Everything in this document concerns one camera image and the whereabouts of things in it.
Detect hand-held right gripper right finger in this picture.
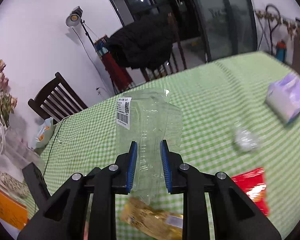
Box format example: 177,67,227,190
160,140,282,240

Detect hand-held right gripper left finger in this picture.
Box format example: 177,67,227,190
17,141,138,240

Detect clear plastic tray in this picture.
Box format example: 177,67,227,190
115,88,183,203

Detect patterned ceramic vase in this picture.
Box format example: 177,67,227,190
0,172,29,198

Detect clear plastic pitcher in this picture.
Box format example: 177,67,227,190
0,124,30,165

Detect orange box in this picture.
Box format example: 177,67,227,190
0,180,29,230

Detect small bowl packet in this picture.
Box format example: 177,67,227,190
31,117,55,149

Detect yellow snack bag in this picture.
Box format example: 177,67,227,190
121,197,184,238

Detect green checked tablecloth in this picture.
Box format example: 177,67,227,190
22,51,300,240

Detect dried pink flower stems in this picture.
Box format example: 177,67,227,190
0,59,18,128

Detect crumpled clear plastic piece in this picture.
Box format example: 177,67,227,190
234,121,262,152

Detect dark wooden chair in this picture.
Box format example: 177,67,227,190
140,12,188,82
27,72,88,124

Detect red snack packet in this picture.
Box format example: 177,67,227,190
231,167,269,217

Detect red patterned bag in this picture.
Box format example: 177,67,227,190
94,35,134,93

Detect black jacket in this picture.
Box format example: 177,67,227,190
104,12,175,70

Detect purple tissue pack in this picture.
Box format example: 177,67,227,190
265,74,300,125

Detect sliding glass door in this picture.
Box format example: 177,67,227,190
99,0,258,63

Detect silver floor lamp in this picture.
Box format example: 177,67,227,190
66,6,120,94

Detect blue bottle red cap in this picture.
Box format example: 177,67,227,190
275,39,288,62

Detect dried hanging plants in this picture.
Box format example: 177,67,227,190
255,9,300,39

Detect black cable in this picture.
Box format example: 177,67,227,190
34,116,70,205

